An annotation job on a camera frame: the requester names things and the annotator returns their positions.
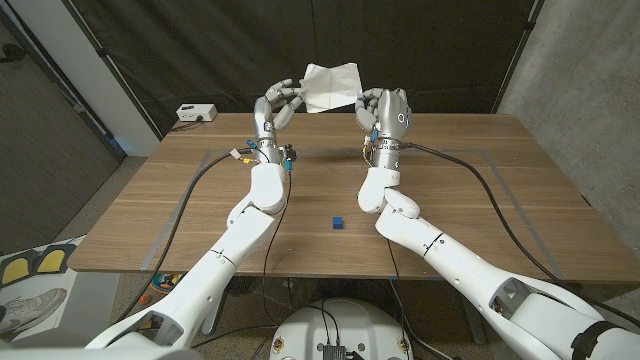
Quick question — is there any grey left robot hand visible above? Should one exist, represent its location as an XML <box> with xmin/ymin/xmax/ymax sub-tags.
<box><xmin>253</xmin><ymin>78</ymin><xmax>306</xmax><ymax>147</ymax></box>

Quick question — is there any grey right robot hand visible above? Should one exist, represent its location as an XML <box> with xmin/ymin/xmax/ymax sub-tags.
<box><xmin>354</xmin><ymin>87</ymin><xmax>412</xmax><ymax>144</ymax></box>

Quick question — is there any white cloth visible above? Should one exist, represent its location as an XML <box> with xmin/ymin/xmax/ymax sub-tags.
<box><xmin>299</xmin><ymin>61</ymin><xmax>364</xmax><ymax>115</ymax></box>

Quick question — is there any orange blue floor toy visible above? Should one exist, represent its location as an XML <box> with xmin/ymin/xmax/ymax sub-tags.
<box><xmin>149</xmin><ymin>272</ymin><xmax>184</xmax><ymax>296</ymax></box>

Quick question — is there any white power outlet box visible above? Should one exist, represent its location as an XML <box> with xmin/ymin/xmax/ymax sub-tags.
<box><xmin>175</xmin><ymin>103</ymin><xmax>219</xmax><ymax>123</ymax></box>

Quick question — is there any black backdrop curtain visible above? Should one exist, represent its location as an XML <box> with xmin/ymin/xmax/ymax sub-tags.
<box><xmin>64</xmin><ymin>0</ymin><xmax>539</xmax><ymax>136</ymax></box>

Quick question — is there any black backdrop stand pole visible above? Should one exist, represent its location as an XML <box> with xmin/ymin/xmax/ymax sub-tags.
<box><xmin>59</xmin><ymin>0</ymin><xmax>165</xmax><ymax>141</ymax></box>
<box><xmin>491</xmin><ymin>0</ymin><xmax>542</xmax><ymax>115</ymax></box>

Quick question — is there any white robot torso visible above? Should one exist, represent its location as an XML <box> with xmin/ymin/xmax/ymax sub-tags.
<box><xmin>0</xmin><ymin>298</ymin><xmax>414</xmax><ymax>360</ymax></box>

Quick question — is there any light grey table leg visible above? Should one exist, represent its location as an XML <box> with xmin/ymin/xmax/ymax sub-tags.
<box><xmin>201</xmin><ymin>298</ymin><xmax>224</xmax><ymax>336</ymax></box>

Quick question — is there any dark grey table leg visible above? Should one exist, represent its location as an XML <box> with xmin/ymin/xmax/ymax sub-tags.
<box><xmin>458</xmin><ymin>294</ymin><xmax>489</xmax><ymax>346</ymax></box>

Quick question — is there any dark brown door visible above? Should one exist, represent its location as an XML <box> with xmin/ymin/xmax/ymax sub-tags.
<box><xmin>0</xmin><ymin>19</ymin><xmax>126</xmax><ymax>256</ymax></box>

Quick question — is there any black electronics module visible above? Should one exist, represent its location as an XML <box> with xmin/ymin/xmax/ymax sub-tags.
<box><xmin>322</xmin><ymin>343</ymin><xmax>365</xmax><ymax>360</ymax></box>

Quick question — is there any white floor sheet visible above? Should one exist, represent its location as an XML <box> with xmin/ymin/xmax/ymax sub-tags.
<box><xmin>0</xmin><ymin>268</ymin><xmax>122</xmax><ymax>344</ymax></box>

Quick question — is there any yellow black foot pedal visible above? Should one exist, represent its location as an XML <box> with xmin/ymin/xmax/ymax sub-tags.
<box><xmin>0</xmin><ymin>254</ymin><xmax>37</xmax><ymax>287</ymax></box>
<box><xmin>32</xmin><ymin>243</ymin><xmax>77</xmax><ymax>275</ymax></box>

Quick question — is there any grey sneaker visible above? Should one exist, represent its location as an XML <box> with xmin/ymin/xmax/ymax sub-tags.
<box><xmin>0</xmin><ymin>287</ymin><xmax>68</xmax><ymax>335</ymax></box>

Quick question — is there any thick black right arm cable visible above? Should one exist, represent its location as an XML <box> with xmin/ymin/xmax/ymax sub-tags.
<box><xmin>398</xmin><ymin>142</ymin><xmax>640</xmax><ymax>329</ymax></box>

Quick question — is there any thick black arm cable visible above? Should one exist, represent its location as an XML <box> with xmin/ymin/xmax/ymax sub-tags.
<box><xmin>117</xmin><ymin>147</ymin><xmax>254</xmax><ymax>324</ymax></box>
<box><xmin>398</xmin><ymin>142</ymin><xmax>640</xmax><ymax>329</ymax></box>

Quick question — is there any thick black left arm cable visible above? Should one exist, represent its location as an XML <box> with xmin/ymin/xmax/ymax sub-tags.
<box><xmin>117</xmin><ymin>147</ymin><xmax>254</xmax><ymax>324</ymax></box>

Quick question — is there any black power cord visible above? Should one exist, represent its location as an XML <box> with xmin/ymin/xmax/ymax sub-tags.
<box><xmin>169</xmin><ymin>117</ymin><xmax>204</xmax><ymax>133</ymax></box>

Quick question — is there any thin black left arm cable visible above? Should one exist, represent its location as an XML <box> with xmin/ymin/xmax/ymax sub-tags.
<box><xmin>260</xmin><ymin>169</ymin><xmax>294</xmax><ymax>326</ymax></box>

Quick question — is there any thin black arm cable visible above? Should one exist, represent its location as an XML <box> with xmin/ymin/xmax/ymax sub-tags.
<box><xmin>385</xmin><ymin>238</ymin><xmax>412</xmax><ymax>334</ymax></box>
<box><xmin>260</xmin><ymin>169</ymin><xmax>294</xmax><ymax>326</ymax></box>

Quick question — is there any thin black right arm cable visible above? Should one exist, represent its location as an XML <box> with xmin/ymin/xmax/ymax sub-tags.
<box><xmin>385</xmin><ymin>238</ymin><xmax>412</xmax><ymax>334</ymax></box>

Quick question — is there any black door handle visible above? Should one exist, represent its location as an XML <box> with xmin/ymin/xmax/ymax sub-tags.
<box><xmin>0</xmin><ymin>43</ymin><xmax>26</xmax><ymax>64</ymax></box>

